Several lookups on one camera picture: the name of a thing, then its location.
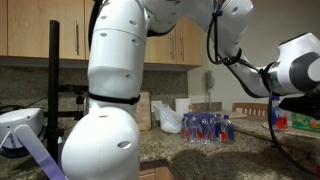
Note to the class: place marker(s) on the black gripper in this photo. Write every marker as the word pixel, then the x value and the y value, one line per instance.
pixel 305 105

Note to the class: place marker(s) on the white VR headset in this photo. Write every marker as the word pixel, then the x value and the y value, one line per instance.
pixel 20 129

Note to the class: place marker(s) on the green tissue box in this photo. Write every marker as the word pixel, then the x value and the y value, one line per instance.
pixel 304 122

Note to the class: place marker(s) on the wooden cutting board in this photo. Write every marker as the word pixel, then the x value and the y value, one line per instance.
pixel 143 111

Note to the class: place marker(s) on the wooden chair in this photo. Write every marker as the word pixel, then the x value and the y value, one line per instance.
pixel 253 109

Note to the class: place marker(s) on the black camera stand pole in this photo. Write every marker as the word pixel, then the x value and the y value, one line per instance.
pixel 53 132

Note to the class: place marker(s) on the white plastic bag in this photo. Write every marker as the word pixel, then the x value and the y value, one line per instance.
pixel 170 121

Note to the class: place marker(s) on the wooden wall cabinets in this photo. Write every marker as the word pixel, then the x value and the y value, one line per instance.
pixel 24 33

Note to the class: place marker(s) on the Fiji water bottle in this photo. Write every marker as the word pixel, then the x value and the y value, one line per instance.
pixel 278 116

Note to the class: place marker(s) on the wall telephone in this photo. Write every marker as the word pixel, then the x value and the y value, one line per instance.
pixel 210 79

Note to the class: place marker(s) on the pack of Fiji water bottles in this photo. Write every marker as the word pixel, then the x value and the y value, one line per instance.
pixel 206 128

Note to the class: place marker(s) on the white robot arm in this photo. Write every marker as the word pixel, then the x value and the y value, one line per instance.
pixel 105 143

